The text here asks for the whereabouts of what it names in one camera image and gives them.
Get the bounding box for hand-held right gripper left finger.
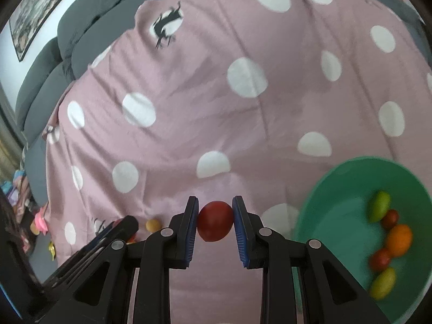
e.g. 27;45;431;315
34;196;200;324

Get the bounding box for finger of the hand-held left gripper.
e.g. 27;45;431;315
42;223;116;283
50;215;140;287

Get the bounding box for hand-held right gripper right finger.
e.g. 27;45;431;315
232;195;402;324

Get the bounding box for green plastic bowl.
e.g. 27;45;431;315
293;156;432;324

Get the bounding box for small red tomato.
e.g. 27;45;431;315
381;209;399;232
369;248;392;273

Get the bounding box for green fruit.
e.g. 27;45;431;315
367;191;392;223

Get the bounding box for yellow-green fruit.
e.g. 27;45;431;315
369;267;397;300

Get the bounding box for orange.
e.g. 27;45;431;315
386;224;414;257

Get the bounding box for pink plush toy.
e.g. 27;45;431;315
33;209;48;235

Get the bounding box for colourful folded cloths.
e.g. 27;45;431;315
0;170;34;217

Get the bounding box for pink polka dot blanket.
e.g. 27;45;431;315
42;0;432;324

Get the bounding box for beige curtain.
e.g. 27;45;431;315
0;121;24;176

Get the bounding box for grey sofa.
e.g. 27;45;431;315
15;0;432;264

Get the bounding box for black framed wall picture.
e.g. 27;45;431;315
8;0;66;62

